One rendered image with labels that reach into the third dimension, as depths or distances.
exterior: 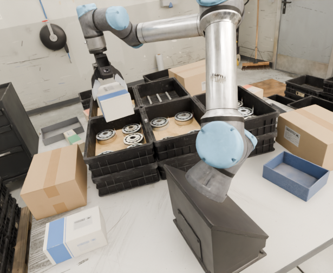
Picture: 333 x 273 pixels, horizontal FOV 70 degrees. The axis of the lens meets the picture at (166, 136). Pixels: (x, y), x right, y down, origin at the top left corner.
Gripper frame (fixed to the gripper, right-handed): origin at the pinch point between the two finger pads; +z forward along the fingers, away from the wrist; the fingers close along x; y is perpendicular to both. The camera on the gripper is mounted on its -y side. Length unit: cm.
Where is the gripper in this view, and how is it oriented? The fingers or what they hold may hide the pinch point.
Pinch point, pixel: (111, 96)
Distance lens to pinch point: 107.5
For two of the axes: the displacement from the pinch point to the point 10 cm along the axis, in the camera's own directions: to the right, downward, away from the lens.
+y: -3.9, -4.3, 8.1
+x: -9.1, 3.2, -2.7
